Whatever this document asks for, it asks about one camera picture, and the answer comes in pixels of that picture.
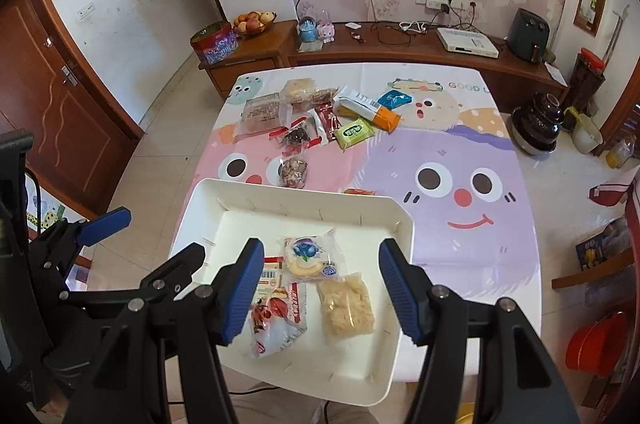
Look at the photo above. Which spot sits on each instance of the long white orange packet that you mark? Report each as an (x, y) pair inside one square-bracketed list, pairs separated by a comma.
[(370, 108)]

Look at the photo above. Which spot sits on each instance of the dark air fryer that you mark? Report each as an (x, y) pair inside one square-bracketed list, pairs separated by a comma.
[(527, 36)]

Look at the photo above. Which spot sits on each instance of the white plastic tray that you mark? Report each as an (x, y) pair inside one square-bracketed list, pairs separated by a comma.
[(240, 224)]

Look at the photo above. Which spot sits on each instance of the green snack packet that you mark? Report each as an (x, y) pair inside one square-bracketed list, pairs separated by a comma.
[(354, 132)]

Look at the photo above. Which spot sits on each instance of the blueberry print pastry packet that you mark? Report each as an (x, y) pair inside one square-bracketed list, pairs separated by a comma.
[(305, 254)]

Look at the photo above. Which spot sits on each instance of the white paper sheet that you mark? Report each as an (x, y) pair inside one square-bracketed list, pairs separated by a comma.
[(556, 74)]

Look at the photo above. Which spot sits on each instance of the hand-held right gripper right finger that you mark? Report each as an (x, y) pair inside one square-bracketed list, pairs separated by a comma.
[(400, 299)]

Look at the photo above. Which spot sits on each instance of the blue snow globe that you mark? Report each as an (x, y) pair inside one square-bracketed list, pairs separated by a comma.
[(307, 29)]

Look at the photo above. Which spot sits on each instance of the cartoon printed tablecloth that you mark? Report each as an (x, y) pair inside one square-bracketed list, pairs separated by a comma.
[(450, 254)]

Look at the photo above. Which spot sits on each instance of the fruit bowl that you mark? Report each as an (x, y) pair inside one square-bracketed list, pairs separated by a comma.
[(252, 23)]

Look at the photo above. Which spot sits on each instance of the brown jar red lid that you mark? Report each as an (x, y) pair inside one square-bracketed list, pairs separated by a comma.
[(587, 78)]

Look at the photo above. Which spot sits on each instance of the red white bag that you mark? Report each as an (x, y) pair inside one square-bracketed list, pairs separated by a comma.
[(612, 194)]

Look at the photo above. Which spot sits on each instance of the dark candy packet red ends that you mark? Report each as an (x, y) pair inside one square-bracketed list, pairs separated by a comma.
[(296, 137)]

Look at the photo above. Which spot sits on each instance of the wooden tv cabinet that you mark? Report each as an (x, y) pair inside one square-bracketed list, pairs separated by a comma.
[(400, 53)]

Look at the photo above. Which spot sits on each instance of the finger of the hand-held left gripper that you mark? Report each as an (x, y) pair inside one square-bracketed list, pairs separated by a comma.
[(107, 224), (175, 269)]

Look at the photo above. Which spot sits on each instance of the pale rice crisp packet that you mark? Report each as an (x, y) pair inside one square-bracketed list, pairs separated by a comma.
[(345, 309)]

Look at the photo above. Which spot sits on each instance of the pink toy figure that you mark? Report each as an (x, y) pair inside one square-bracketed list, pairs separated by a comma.
[(326, 31)]

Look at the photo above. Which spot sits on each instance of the dark ceramic pot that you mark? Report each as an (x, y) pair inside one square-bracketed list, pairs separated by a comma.
[(537, 123)]

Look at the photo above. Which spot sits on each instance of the blue picture box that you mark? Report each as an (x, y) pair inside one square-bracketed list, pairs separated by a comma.
[(600, 246)]

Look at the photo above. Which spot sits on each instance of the brown wooden door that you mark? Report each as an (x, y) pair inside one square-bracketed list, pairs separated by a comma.
[(65, 103)]

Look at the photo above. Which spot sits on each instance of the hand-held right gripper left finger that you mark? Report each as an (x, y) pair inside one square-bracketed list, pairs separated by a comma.
[(245, 294)]

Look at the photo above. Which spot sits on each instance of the red plastic basin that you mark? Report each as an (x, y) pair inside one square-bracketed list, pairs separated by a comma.
[(595, 344)]

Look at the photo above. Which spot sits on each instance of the small white device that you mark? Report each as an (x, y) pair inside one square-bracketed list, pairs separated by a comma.
[(352, 26)]

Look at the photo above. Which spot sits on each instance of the white light switch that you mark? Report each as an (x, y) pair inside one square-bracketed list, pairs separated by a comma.
[(86, 11)]

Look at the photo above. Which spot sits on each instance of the giraffe print wall sticker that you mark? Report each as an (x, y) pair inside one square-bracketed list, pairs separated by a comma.
[(47, 214)]

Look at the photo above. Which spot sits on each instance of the white plastic jug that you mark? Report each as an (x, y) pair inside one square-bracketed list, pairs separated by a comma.
[(585, 136)]

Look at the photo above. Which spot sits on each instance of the yellow bottle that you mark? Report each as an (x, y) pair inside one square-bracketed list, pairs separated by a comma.
[(619, 153)]

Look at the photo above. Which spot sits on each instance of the red white snack packet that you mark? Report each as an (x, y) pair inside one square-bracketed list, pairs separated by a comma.
[(275, 319)]

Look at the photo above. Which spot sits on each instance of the round printed tin box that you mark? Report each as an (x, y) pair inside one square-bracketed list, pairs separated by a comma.
[(215, 43)]

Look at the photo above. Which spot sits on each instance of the white set-top box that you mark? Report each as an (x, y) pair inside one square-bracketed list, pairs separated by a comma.
[(467, 42)]

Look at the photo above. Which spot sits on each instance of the orange red flat packet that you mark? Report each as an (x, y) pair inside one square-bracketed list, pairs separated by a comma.
[(360, 191)]

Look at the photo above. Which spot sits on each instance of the small red snack packet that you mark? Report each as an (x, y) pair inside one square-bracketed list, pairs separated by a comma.
[(327, 121)]

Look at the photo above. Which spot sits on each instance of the clear nut cluster packet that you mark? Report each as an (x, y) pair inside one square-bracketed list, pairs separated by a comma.
[(292, 171)]

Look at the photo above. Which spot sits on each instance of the blue snack packet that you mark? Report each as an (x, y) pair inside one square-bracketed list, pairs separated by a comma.
[(394, 98)]

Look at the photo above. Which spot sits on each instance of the pale square pastry packet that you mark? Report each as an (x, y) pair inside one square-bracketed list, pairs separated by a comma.
[(298, 89)]

